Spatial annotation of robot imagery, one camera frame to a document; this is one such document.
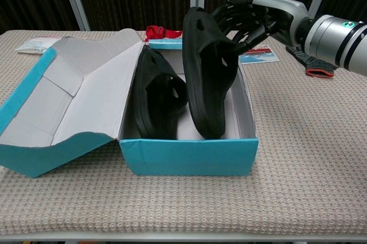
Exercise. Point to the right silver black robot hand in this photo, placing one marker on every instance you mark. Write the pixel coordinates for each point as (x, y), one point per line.
(281, 8)

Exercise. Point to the black slide sandal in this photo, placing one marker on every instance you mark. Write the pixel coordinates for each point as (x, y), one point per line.
(206, 94)
(157, 103)

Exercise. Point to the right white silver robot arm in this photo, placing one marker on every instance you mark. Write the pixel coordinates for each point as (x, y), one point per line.
(332, 40)

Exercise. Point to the light blue cardboard shoe box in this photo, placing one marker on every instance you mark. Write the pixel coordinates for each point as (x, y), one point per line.
(189, 158)

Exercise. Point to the red blue white postcard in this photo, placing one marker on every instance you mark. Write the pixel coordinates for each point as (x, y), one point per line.
(258, 57)

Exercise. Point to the grey knit glove red cuff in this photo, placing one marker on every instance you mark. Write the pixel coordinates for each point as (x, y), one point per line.
(318, 67)

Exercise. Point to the beige waffle tablecloth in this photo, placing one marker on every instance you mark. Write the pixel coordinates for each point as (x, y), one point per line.
(172, 206)

